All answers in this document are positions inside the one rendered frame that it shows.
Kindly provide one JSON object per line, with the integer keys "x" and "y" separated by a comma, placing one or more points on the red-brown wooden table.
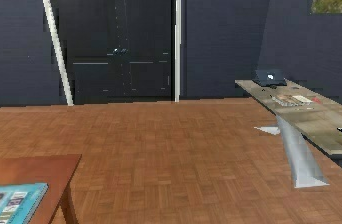
{"x": 29, "y": 170}

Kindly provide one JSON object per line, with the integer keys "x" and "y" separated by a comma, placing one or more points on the dark laptop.
{"x": 269, "y": 78}

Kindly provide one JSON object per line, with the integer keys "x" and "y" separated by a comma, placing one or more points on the light blue book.
{"x": 9, "y": 203}

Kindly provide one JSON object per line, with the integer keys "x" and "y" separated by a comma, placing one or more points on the white open book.
{"x": 292, "y": 99}

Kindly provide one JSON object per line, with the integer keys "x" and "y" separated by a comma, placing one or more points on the window with green view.
{"x": 337, "y": 6}

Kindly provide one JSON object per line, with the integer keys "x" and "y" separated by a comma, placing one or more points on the glass table with grey legs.
{"x": 312, "y": 116}

